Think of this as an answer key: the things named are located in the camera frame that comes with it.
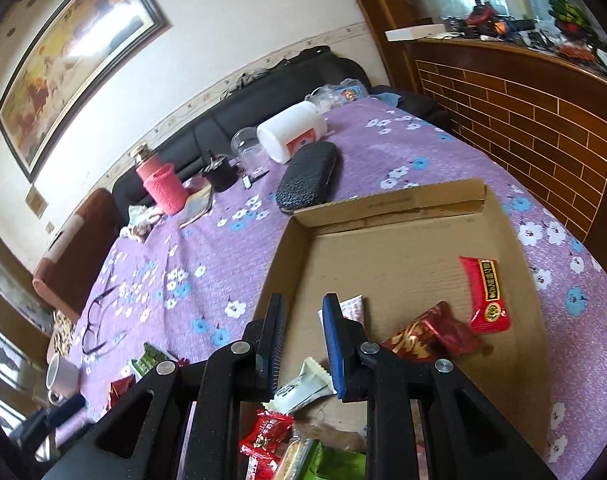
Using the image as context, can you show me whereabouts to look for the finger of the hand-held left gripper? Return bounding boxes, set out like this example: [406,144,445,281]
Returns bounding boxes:
[48,394,87,428]

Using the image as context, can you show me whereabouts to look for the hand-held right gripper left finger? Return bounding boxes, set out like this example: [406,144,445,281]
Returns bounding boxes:
[41,292,289,480]

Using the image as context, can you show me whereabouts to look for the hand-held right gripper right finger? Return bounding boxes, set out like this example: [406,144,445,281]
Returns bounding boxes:
[322,292,559,480]

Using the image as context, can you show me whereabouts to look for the white green packet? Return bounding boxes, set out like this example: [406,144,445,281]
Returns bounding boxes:
[262,356,334,415]

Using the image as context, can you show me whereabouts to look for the small dark red packet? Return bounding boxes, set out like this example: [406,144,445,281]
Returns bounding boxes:
[108,376,135,407]

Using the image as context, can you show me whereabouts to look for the dark red foil packet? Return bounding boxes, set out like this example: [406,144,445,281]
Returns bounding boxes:
[382,301,483,362]

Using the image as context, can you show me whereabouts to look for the cardboard box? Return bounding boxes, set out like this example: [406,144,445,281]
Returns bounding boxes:
[234,178,547,480]

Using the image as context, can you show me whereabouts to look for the small red cartoon packet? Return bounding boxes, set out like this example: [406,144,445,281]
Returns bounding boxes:
[240,409,295,480]

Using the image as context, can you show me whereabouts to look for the light green pea packet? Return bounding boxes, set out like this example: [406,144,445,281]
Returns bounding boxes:
[308,442,368,480]

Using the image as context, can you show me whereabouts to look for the cream biscuit packet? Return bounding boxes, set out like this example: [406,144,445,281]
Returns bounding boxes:
[272,437,317,480]

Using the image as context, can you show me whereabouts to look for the long red gold-label packet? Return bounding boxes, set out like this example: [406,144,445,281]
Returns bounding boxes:
[458,256,513,335]

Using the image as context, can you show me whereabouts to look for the white mug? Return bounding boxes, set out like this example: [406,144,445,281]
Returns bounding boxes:
[45,355,80,405]

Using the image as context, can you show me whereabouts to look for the purple eyeglasses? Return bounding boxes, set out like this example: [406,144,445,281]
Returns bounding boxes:
[81,285,129,356]

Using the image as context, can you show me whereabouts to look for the brown chair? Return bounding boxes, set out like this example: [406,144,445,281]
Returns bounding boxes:
[32,187,129,321]

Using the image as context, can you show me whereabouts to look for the small black white lighter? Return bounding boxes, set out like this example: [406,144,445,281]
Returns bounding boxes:
[242,170,270,191]

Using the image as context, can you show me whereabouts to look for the black glasses case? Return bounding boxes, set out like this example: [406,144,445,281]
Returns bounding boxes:
[275,141,339,215]

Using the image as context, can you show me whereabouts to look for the small black jar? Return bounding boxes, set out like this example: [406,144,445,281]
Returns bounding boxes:
[202,150,238,193]

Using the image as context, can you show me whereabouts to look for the crumpled white pink cloth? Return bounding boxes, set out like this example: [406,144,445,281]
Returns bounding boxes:
[121,204,162,243]

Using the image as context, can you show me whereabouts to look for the pink thermos with knitted sleeve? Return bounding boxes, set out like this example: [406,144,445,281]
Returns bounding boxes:
[134,144,190,216]

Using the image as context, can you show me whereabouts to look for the clear plastic cup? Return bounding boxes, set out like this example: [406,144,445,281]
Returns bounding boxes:
[231,127,272,173]

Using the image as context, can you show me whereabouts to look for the white plastic jar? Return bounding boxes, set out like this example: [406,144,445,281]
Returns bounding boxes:
[256,101,329,164]

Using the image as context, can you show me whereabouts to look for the black sofa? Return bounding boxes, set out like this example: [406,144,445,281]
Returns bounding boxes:
[111,55,449,201]

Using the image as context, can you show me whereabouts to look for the clear plastic bag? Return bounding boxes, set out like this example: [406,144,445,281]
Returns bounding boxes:
[304,78,370,113]

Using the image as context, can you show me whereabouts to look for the blue cloth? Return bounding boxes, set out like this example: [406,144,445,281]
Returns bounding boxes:
[368,87,407,110]

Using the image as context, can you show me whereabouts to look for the dark jacket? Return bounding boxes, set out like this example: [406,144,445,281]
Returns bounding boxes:
[224,46,334,92]

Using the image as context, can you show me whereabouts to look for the wooden counter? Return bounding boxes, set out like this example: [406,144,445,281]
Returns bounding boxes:
[333,0,607,271]

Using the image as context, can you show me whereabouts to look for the flat white box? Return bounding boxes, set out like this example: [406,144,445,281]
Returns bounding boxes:
[385,23,457,42]

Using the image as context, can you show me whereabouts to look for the pile of assorted tools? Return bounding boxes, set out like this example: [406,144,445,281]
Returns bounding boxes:
[443,0,607,76]

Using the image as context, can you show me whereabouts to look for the green black glove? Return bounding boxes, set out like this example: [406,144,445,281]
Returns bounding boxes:
[548,0,598,36]

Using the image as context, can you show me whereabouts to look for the beige wall plate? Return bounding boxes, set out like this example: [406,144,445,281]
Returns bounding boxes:
[25,185,48,218]

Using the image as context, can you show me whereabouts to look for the framed wall painting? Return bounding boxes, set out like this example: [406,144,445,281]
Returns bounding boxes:
[0,0,172,183]

